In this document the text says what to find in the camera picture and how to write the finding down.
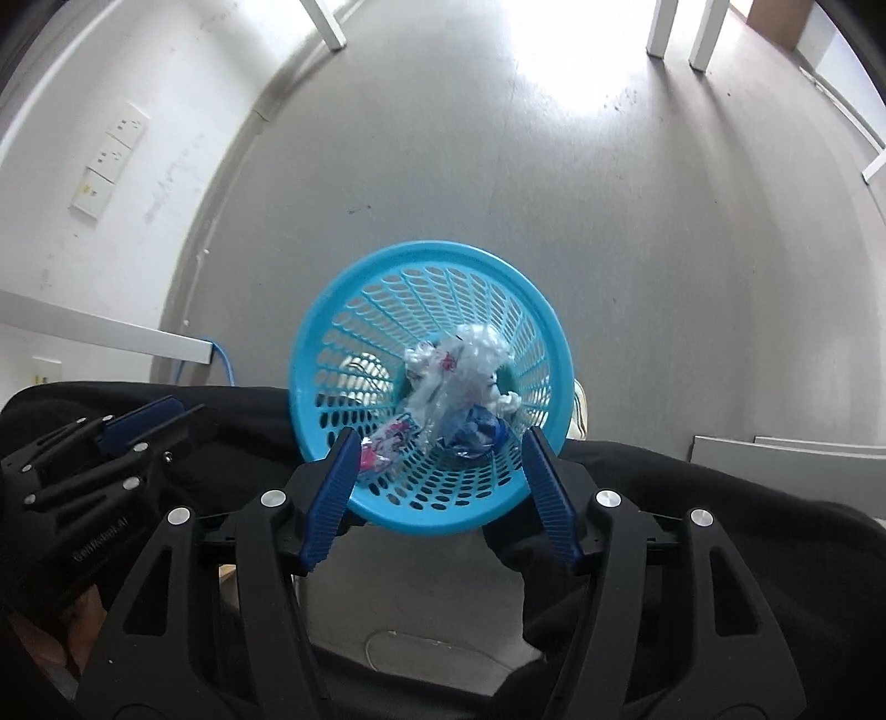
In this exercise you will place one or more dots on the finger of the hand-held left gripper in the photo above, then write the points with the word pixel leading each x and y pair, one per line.
pixel 166 439
pixel 142 422

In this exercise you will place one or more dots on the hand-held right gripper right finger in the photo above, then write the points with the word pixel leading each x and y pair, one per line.
pixel 547 491

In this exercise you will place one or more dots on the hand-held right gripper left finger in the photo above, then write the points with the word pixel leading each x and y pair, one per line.
pixel 332 484

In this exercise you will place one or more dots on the pink and blue snack wrapper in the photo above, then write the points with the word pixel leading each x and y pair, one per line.
pixel 387 439

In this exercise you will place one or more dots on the white tissue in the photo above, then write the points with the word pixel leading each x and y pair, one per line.
pixel 509 403

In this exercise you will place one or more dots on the clear plastic wrap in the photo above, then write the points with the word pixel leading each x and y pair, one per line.
pixel 471 374

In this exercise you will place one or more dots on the white plastic bag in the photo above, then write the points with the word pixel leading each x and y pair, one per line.
pixel 422 360

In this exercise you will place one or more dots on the blue plastic basket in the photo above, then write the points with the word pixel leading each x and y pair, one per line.
pixel 450 291

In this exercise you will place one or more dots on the person's left hand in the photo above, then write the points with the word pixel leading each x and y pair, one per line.
pixel 83 623

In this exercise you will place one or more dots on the white shoe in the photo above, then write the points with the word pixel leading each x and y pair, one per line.
pixel 367 377
pixel 578 412

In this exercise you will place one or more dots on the person's black pants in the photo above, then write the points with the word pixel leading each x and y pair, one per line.
pixel 692 526

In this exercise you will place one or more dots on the white table leg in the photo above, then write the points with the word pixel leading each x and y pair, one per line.
pixel 875 167
pixel 325 24
pixel 662 28
pixel 707 38

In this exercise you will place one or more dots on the brown cabinet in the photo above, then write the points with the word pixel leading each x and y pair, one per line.
pixel 779 21

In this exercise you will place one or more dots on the white wall trunking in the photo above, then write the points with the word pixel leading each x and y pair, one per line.
pixel 104 332

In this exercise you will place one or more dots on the white wall outlet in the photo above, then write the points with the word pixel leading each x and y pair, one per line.
pixel 111 159
pixel 131 124
pixel 92 195

